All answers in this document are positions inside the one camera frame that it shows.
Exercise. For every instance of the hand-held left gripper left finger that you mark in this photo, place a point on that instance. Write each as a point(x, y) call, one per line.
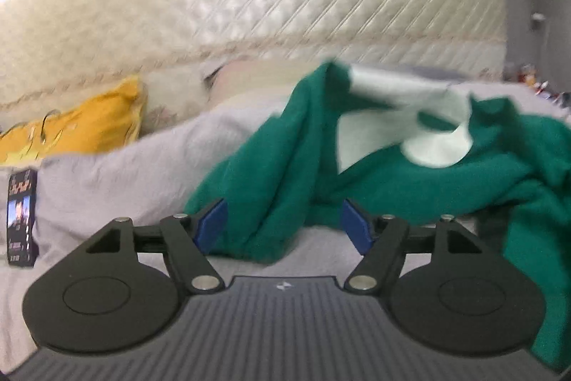
point(214, 224)

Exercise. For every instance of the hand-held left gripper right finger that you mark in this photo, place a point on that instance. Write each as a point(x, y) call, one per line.
point(357, 224)

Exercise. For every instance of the green sweatshirt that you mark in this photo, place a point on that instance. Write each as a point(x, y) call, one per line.
point(401, 180)

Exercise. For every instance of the grey bed cover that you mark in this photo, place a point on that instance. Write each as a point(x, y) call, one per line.
point(134, 166)

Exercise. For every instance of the white pillow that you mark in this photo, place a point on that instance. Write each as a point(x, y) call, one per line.
point(178, 91)

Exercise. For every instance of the yellow pillow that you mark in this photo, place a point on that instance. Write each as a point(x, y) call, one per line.
point(89, 122)

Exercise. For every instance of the printed dark box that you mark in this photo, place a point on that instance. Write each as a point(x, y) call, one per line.
point(22, 220)

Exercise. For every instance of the cluster of small bottles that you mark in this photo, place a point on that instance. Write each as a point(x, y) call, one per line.
point(531, 75)

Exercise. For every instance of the wall charger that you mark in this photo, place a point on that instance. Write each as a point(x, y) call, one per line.
point(538, 18)

